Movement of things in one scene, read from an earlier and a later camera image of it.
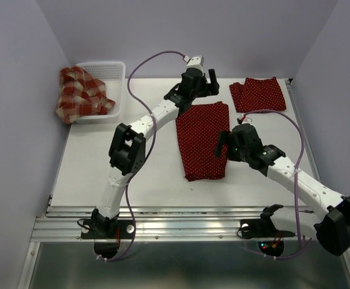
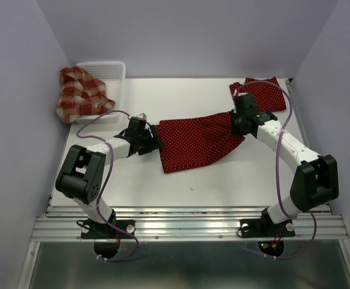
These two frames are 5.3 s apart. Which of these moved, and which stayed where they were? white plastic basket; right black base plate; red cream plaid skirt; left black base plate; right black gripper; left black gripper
Moved: left black gripper; right black gripper
Stayed: white plastic basket; right black base plate; left black base plate; red cream plaid skirt
